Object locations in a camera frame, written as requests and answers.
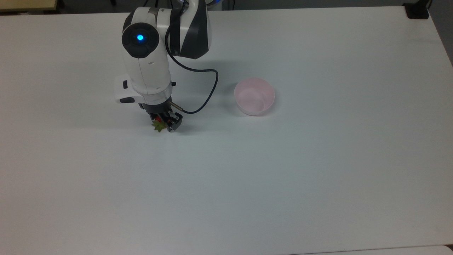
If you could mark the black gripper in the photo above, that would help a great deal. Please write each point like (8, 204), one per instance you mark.
(159, 106)

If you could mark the red strawberry with green leaves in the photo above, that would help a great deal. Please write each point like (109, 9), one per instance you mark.
(159, 124)

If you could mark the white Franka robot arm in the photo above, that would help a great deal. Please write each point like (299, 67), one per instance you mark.
(150, 63)

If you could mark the pink plastic bowl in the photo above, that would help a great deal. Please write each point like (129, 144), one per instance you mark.
(254, 96)

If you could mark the wooden furniture edge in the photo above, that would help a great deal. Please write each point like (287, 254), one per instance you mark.
(28, 4)

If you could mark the black table clamp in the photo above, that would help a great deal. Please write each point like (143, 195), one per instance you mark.
(417, 10)

